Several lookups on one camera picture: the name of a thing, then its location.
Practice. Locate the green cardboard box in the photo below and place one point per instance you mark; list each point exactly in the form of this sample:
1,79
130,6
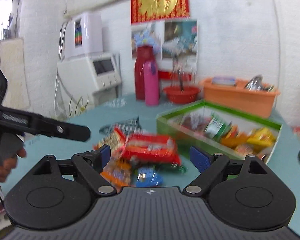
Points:
170,127

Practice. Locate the long red snack packet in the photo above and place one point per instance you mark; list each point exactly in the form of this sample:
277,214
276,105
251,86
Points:
150,150

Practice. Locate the red container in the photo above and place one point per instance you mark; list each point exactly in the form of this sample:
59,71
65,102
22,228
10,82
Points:
165,75

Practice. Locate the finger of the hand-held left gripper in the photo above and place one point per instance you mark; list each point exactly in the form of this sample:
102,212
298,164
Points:
72,131

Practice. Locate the white appliance with screen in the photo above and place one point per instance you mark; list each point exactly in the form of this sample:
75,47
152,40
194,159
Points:
85,80

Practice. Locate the teal printed tablecloth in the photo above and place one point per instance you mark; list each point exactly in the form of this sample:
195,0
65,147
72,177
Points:
285,180

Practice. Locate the white water purifier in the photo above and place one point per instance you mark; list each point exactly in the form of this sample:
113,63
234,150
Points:
90,35

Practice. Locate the red plastic basket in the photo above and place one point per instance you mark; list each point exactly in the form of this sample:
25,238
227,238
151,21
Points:
181,95

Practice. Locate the pink bottle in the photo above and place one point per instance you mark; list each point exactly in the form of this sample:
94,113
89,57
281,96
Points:
151,87

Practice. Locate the red thermos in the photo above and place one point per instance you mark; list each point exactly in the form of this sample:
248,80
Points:
140,80

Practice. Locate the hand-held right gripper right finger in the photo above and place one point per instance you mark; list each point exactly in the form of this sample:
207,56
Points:
198,156

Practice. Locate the metal bowl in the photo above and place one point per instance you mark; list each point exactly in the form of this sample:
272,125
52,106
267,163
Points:
255,83

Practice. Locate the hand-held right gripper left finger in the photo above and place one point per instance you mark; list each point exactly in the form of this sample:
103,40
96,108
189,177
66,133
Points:
105,152

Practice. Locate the red snack packet cream label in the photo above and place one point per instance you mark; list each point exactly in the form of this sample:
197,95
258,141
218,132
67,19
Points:
112,138

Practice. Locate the glass pitcher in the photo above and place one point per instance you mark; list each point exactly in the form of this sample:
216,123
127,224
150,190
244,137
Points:
182,80

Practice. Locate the person's left hand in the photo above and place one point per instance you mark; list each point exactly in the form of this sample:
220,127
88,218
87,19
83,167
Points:
5,172

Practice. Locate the wall poster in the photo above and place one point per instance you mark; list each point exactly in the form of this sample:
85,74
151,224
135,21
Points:
180,40

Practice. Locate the yellow nut packet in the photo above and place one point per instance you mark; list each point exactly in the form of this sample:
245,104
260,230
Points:
261,136

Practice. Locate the red gold wall hanging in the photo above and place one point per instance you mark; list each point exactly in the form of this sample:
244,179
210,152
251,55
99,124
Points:
160,2

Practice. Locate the blue plate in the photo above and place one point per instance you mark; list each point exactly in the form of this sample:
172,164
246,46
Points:
223,80

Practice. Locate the orange snack packet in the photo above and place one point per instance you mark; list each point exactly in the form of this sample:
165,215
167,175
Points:
117,173

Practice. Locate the green snack packet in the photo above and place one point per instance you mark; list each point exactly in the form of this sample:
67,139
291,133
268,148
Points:
216,127

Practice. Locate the orange plastic basin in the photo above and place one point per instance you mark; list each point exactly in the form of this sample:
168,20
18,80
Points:
240,102

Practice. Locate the blue snack packet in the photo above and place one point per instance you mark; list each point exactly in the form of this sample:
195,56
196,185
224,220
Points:
148,177

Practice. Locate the spider plant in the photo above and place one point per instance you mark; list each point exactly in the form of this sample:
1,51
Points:
77,105

